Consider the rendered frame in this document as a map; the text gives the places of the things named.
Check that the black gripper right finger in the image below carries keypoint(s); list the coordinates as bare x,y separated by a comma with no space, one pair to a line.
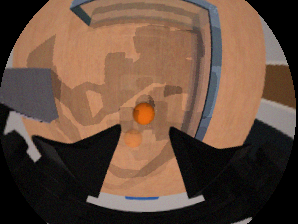
200,164

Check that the clear low l-shaped wall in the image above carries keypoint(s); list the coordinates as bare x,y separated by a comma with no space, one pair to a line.
173,11

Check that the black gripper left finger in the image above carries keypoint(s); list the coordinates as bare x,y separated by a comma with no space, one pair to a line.
87,160

